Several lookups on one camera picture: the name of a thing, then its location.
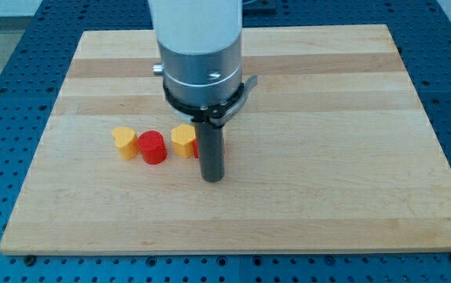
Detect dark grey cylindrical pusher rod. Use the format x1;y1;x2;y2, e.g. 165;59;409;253
195;123;225;182

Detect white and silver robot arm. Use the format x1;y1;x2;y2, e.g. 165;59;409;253
148;0;257;182

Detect yellow heart block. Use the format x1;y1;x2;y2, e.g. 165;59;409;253
112;127;138;160

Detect red cylinder block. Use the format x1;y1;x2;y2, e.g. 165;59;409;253
137;130;167;165

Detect red star block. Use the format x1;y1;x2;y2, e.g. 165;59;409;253
192;138;226;160

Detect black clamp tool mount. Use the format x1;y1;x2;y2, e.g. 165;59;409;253
163;75;258;127

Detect yellow hexagon block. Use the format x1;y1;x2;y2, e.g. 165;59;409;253
170;124;196;158

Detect light wooden board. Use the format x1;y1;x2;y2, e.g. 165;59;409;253
0;24;451;255

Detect blue perforated metal table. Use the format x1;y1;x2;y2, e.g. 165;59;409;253
0;0;451;282

